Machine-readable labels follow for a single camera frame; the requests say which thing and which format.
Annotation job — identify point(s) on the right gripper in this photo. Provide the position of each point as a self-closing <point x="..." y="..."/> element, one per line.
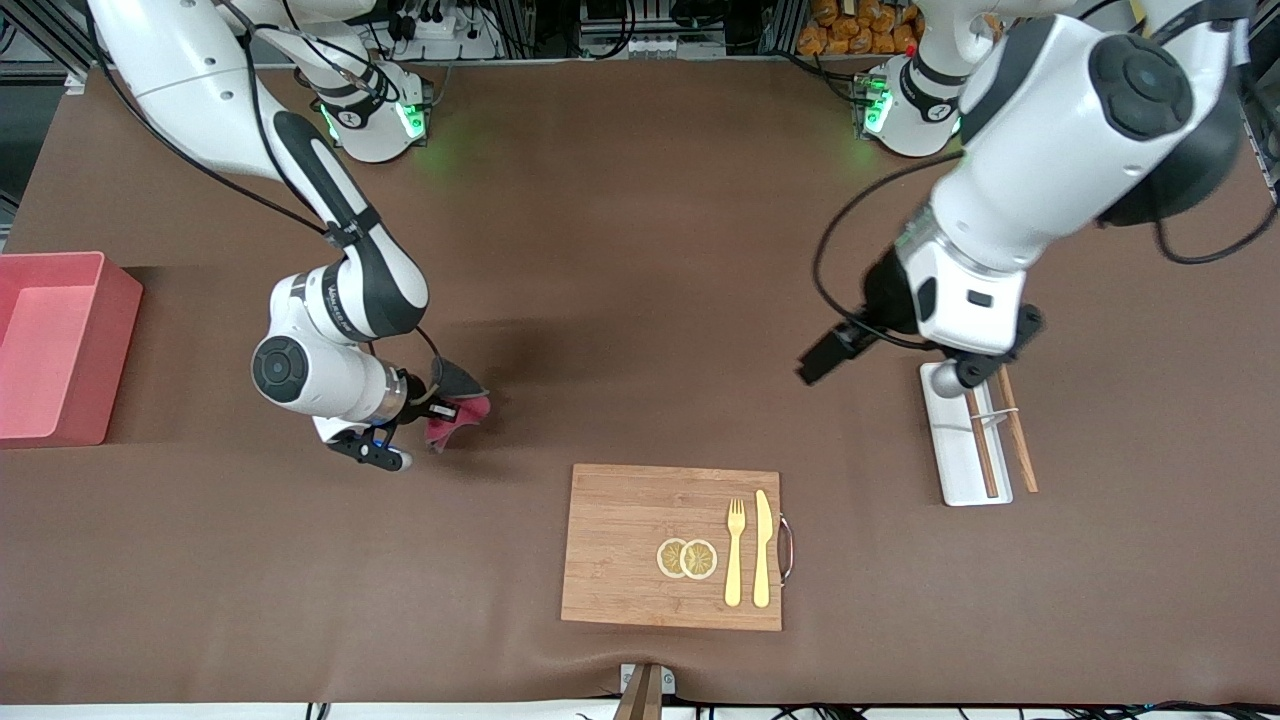
<point x="414" y="389"/>

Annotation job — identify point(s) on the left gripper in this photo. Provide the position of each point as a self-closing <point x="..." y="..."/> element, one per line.
<point x="884" y="294"/>

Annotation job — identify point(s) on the pink and grey cloth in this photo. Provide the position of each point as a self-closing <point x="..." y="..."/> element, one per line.
<point x="460" y="382"/>

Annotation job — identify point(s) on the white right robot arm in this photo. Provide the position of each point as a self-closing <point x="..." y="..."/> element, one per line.
<point x="330" y="385"/>

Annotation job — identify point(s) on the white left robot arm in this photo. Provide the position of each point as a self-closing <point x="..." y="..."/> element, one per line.
<point x="1060" y="130"/>

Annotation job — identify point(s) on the white rectangular tray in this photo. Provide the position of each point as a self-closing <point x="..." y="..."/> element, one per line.
<point x="950" y="450"/>

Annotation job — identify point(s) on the thin white band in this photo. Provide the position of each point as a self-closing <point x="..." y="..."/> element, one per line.
<point x="1000" y="413"/>

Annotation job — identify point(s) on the brown wooden chopstick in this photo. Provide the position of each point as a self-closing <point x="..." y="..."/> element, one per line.
<point x="1020" y="440"/>
<point x="985" y="455"/>

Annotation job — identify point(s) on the yellow plastic knife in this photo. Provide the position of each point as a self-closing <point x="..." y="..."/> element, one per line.
<point x="762" y="550"/>

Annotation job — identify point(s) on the bamboo cutting board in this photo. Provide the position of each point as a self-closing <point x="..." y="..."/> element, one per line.
<point x="620" y="540"/>

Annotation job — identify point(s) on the yellow plastic fork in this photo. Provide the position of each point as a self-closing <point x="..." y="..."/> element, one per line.
<point x="735" y="570"/>

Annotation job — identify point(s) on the lemon slice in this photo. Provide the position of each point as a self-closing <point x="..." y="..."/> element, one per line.
<point x="668" y="558"/>
<point x="702" y="560"/>

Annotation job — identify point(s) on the pile of orange items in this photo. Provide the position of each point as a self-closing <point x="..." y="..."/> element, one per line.
<point x="850" y="30"/>

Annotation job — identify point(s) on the pink plastic bin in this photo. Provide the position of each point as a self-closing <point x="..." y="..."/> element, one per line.
<point x="100" y="380"/>

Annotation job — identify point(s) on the white power strip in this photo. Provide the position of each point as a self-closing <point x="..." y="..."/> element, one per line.
<point x="650" y="45"/>
<point x="445" y="28"/>

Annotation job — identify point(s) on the metal table clamp bracket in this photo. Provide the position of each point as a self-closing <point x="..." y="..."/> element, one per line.
<point x="628" y="680"/>

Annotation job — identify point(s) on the brown wooden mount post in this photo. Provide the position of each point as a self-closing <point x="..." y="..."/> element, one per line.
<point x="640" y="700"/>

